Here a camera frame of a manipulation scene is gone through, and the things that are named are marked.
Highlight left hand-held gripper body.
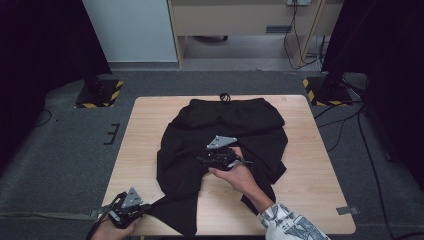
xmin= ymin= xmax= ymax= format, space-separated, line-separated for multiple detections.
xmin=106 ymin=187 xmax=145 ymax=230

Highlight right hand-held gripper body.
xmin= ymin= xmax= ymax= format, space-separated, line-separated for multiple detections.
xmin=206 ymin=135 xmax=248 ymax=171

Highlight black shorts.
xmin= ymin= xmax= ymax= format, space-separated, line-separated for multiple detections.
xmin=146 ymin=92 xmax=290 ymax=238

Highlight person's left hand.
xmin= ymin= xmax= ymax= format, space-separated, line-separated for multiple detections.
xmin=90 ymin=215 xmax=142 ymax=240

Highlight person's right hand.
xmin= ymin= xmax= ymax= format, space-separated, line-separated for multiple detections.
xmin=208 ymin=146 xmax=272 ymax=209

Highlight black stand base striped edge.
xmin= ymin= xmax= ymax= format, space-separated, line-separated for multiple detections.
xmin=302 ymin=75 xmax=354 ymax=107
xmin=74 ymin=78 xmax=125 ymax=109

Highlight grey tape piece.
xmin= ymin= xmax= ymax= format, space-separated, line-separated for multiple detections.
xmin=335 ymin=205 xmax=361 ymax=216

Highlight beige wooden desk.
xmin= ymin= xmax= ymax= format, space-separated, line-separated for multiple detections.
xmin=167 ymin=0 xmax=345 ymax=69

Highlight white panel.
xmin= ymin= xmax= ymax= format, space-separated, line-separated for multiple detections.
xmin=82 ymin=0 xmax=178 ymax=64

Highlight black curtain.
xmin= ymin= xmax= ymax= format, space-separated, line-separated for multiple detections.
xmin=321 ymin=0 xmax=424 ymax=192
xmin=0 ymin=0 xmax=113 ymax=176

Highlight left hand-held gripper black cable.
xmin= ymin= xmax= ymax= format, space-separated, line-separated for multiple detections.
xmin=85 ymin=191 xmax=128 ymax=240

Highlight thin black floor cable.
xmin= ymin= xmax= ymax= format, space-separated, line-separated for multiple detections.
xmin=33 ymin=109 xmax=54 ymax=129

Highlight black floor cables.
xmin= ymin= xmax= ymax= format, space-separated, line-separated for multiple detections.
xmin=313 ymin=99 xmax=365 ymax=154

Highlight black hanging cables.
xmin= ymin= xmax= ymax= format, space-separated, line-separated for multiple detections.
xmin=282 ymin=2 xmax=327 ymax=71

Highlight long black floor cable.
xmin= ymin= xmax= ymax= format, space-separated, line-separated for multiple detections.
xmin=356 ymin=111 xmax=424 ymax=240

